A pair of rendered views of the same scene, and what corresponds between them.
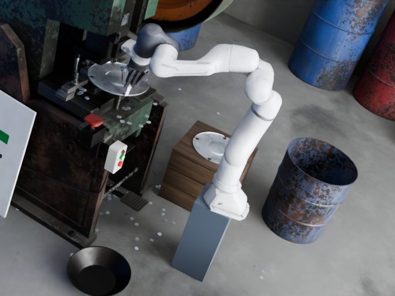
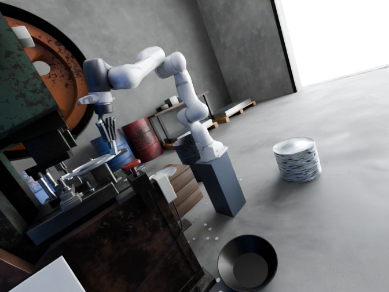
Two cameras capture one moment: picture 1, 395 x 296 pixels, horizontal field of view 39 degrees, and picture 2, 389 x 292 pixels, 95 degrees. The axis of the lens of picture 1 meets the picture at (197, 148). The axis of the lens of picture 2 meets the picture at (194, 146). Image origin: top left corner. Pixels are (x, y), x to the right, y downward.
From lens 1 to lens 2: 1.90 m
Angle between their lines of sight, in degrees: 46
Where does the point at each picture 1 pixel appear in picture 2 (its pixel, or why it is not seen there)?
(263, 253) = not seen: hidden behind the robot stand
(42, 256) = not seen: outside the picture
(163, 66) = (132, 69)
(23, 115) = (50, 280)
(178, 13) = (76, 116)
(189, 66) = (144, 62)
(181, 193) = (179, 207)
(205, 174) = (177, 182)
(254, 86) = (178, 55)
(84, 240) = (206, 277)
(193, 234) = (224, 182)
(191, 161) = not seen: hidden behind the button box
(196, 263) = (238, 196)
